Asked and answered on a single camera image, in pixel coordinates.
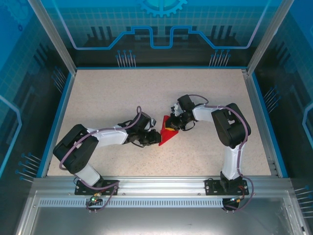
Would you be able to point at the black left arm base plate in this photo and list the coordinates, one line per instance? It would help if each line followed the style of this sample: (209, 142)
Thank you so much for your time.
(80, 184)

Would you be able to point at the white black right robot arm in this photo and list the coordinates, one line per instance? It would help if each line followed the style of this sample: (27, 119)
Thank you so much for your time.
(230, 127)

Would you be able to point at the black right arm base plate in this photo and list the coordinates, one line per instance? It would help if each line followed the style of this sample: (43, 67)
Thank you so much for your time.
(210, 187)

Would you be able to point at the aluminium side rail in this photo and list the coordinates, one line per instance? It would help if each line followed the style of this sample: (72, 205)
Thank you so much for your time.
(255, 102)

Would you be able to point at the red paper sheet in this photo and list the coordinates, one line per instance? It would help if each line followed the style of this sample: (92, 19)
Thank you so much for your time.
(168, 137)

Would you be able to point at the aluminium frame post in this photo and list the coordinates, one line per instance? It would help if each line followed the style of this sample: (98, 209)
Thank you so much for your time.
(58, 41)
(268, 36)

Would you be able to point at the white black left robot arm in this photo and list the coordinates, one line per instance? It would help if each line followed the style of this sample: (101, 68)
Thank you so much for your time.
(75, 149)

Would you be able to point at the blue table border strip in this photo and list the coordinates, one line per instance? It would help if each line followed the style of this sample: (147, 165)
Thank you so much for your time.
(159, 67)
(268, 122)
(58, 122)

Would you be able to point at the grey sheet metal panel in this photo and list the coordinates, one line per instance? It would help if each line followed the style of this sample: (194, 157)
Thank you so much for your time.
(159, 222)

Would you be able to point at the blue printed panel with gear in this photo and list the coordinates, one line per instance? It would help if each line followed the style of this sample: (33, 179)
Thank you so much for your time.
(159, 58)

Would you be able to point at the blue printed side panel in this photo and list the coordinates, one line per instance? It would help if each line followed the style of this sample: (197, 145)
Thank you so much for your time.
(19, 98)
(293, 98)

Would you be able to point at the wide aluminium frame rail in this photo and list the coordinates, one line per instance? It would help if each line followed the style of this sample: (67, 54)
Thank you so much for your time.
(159, 184)

